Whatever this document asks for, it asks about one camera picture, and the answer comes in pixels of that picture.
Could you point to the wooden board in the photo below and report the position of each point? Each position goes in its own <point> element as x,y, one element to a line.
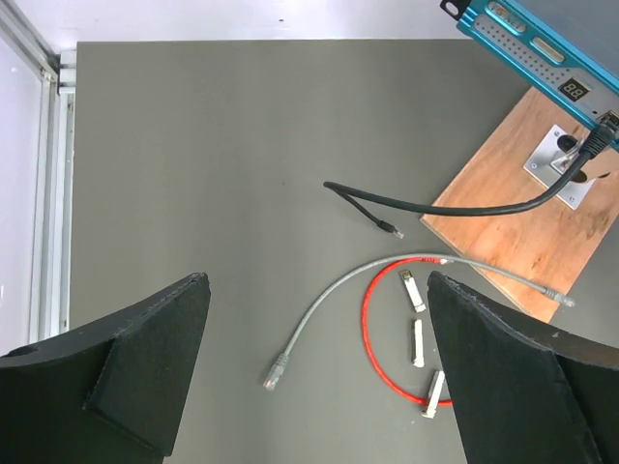
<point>550,245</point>

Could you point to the metal mounting bracket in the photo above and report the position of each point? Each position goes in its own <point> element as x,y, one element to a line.
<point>549,161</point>

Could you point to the aluminium frame rail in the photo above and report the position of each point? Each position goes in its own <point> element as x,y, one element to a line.
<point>37,177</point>

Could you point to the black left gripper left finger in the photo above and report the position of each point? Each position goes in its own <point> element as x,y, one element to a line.
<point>111,391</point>

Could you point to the silver SFP module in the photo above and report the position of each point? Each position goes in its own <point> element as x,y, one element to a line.
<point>412,291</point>
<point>418,351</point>
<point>434,394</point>

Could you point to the teal network switch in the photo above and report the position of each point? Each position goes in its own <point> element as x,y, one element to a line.
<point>568,50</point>

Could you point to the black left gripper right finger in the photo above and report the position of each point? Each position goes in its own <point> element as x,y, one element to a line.
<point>523,391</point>

